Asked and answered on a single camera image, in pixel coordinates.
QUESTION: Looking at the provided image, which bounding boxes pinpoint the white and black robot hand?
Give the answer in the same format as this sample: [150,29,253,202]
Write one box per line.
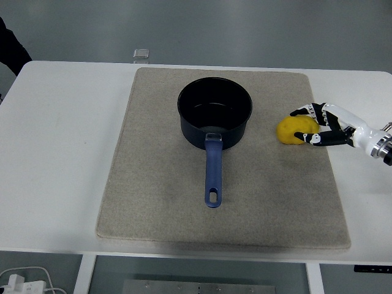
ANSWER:
[289,102,387,153]

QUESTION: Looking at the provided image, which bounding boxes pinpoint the beige felt mat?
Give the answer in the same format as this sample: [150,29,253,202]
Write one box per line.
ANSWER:
[96,67,352,249]

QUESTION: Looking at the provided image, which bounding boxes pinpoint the black table control panel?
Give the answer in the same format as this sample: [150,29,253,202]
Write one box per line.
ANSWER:
[353,264,392,273]

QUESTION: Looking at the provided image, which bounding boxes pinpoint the white table leg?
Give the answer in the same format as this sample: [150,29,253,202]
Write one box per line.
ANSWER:
[305,262,325,294]
[72,254,97,294]

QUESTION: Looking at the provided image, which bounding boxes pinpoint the small clear plastic box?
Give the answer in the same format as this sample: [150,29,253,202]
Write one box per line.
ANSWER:
[132,48,151,64]

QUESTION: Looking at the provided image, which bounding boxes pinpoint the person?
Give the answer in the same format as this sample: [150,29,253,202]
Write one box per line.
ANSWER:
[0,17,33,104]

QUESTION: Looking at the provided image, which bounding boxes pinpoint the white power adapter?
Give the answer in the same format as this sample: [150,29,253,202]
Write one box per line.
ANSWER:
[0,274,47,294]

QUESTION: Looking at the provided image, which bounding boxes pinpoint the blue pot with handle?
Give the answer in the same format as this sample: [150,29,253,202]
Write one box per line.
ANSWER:
[176,77,254,208]

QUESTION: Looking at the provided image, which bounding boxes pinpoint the white cable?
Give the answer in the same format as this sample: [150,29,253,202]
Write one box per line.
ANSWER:
[0,266,67,294]

